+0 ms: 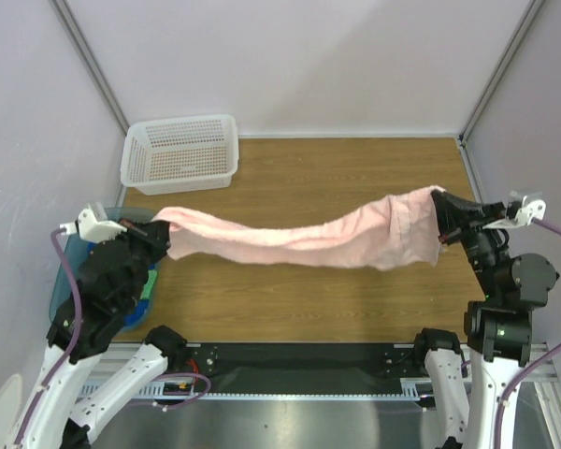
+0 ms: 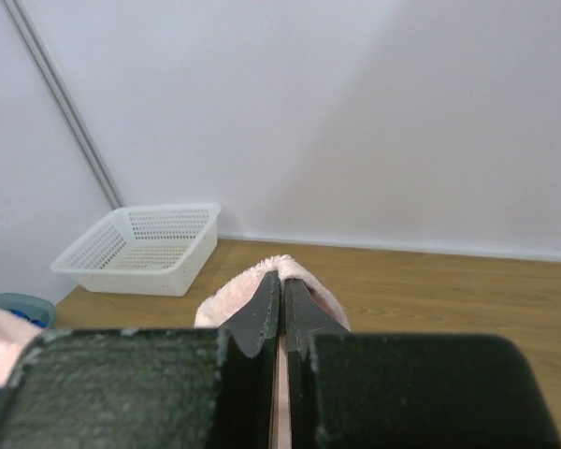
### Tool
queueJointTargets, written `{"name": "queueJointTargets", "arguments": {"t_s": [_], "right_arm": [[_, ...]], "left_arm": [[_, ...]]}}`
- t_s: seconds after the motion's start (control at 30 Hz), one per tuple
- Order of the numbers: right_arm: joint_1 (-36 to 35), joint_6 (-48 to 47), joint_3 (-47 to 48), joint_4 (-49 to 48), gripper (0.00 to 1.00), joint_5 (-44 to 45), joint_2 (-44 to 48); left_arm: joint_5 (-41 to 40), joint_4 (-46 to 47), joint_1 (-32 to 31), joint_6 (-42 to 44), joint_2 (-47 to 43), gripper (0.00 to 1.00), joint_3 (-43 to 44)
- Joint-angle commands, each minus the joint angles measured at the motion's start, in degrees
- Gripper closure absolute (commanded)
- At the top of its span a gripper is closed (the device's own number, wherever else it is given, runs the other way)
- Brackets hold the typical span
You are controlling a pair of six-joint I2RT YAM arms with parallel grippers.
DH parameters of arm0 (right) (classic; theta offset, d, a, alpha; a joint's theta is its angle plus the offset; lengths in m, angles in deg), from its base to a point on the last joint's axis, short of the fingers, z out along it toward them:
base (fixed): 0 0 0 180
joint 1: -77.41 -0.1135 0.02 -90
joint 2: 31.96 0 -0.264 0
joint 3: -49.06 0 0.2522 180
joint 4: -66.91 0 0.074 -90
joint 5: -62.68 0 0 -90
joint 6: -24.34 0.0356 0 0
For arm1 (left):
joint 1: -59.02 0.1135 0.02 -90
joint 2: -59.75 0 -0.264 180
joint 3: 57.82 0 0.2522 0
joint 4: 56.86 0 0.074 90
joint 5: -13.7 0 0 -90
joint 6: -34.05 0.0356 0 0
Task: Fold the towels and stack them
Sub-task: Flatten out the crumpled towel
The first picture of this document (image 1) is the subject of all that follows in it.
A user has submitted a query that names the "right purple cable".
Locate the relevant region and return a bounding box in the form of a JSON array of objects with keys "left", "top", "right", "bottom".
[{"left": 420, "top": 217, "right": 561, "bottom": 449}]

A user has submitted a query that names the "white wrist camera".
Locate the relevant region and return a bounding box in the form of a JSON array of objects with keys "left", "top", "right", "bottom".
[
  {"left": 60, "top": 203, "right": 126, "bottom": 243},
  {"left": 483, "top": 190, "right": 547, "bottom": 230}
]

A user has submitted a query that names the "left aluminium frame post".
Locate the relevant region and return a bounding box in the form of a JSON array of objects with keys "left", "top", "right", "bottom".
[{"left": 49, "top": 0, "right": 130, "bottom": 136}]

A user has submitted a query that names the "blue towel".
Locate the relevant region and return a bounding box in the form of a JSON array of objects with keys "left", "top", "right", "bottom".
[{"left": 122, "top": 265, "right": 158, "bottom": 331}]

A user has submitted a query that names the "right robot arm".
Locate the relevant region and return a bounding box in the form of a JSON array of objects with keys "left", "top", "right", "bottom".
[{"left": 411, "top": 191, "right": 559, "bottom": 448}]

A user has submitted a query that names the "purple cable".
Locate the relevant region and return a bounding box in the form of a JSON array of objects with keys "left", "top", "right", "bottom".
[
  {"left": 420, "top": 217, "right": 561, "bottom": 449},
  {"left": 13, "top": 224, "right": 211, "bottom": 445}
]

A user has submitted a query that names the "white perforated plastic basket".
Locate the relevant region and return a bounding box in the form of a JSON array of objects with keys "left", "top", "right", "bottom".
[{"left": 120, "top": 114, "right": 239, "bottom": 196}]

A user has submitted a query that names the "aluminium frame post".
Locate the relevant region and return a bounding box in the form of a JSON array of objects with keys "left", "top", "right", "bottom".
[
  {"left": 459, "top": 0, "right": 548, "bottom": 141},
  {"left": 49, "top": 0, "right": 130, "bottom": 136}
]

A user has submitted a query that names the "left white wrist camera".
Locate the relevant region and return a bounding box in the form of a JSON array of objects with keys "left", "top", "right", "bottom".
[{"left": 60, "top": 203, "right": 126, "bottom": 243}]

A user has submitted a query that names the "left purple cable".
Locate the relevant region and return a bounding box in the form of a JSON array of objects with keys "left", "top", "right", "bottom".
[{"left": 13, "top": 224, "right": 211, "bottom": 445}]

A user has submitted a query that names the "right aluminium frame post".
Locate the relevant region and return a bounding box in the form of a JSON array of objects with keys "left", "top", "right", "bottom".
[{"left": 459, "top": 0, "right": 548, "bottom": 141}]

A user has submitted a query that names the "pink towel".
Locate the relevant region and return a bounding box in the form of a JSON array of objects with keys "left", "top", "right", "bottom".
[{"left": 155, "top": 186, "right": 444, "bottom": 271}]

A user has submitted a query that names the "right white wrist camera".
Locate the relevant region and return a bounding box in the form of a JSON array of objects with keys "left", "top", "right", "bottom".
[{"left": 483, "top": 190, "right": 547, "bottom": 230}]

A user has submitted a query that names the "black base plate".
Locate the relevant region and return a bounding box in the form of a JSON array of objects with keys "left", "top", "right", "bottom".
[{"left": 189, "top": 342, "right": 426, "bottom": 396}]

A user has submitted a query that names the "blue translucent plastic tub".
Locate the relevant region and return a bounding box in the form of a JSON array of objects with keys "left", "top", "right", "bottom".
[{"left": 49, "top": 207, "right": 156, "bottom": 319}]

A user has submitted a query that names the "slotted aluminium rail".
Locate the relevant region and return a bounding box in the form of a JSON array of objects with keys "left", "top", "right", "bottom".
[{"left": 74, "top": 340, "right": 557, "bottom": 403}]

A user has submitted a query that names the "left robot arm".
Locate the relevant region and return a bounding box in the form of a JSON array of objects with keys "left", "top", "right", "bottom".
[{"left": 3, "top": 219, "right": 189, "bottom": 448}]

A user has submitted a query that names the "green towel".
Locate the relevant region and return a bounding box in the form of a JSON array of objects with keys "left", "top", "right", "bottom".
[{"left": 140, "top": 268, "right": 158, "bottom": 301}]

